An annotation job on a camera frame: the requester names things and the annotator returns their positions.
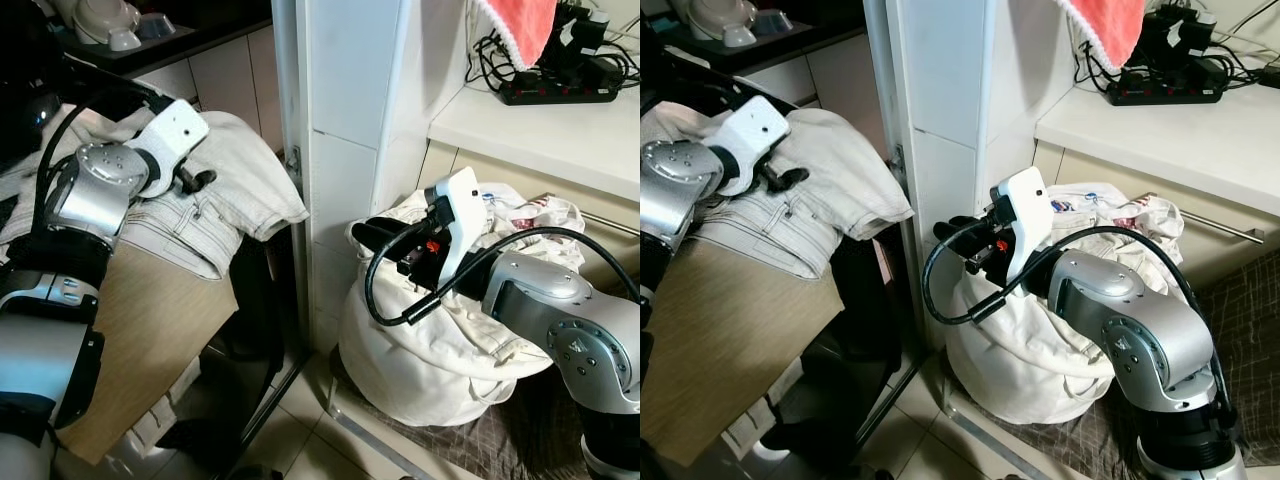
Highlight light beige jeans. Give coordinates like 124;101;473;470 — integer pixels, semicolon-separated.
0;104;310;282
640;100;914;282

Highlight white cloth laundry bundle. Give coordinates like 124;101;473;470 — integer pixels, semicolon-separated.
337;183;593;430
943;180;1187;428

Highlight white cabinet pillar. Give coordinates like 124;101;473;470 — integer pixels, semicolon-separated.
862;0;1076;351
270;0;473;353

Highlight beige cabinet drawer front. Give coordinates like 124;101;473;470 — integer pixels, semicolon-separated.
1030;140;1280;291
420;140;641;266

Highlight white small appliance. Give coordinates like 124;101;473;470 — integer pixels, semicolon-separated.
668;0;761;50
58;0;147;53

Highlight black power strip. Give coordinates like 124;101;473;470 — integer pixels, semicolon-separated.
1104;78;1227;107
497;78;620;107

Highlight black plug adapters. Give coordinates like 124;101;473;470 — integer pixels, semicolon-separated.
1158;8;1223;87
553;3;618;87

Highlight red towel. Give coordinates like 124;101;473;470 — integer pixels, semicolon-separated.
1059;0;1147;74
469;0;559;72

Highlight brown patterned rug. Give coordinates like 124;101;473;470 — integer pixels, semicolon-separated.
945;248;1280;480

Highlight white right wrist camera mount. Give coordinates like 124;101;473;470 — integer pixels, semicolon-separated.
988;166;1055;289
424;167;488;289

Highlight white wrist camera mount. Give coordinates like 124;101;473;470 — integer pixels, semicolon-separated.
988;166;1055;289
714;94;793;197
424;167;488;289
128;98;212;198

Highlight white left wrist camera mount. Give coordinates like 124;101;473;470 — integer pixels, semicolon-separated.
714;94;793;197
128;98;212;198

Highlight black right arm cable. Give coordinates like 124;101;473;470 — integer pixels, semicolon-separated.
921;225;1203;327
364;227;613;328

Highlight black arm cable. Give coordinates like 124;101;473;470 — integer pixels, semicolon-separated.
28;84;173;233
364;227;613;328
921;225;1203;327

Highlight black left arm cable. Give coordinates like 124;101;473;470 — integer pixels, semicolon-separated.
28;84;173;233

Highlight silver drawer handle bar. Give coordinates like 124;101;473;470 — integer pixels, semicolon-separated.
1143;192;1265;244
543;192;641;239

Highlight metal floor rail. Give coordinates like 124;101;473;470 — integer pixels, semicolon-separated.
942;402;1041;480
328;402;426;480

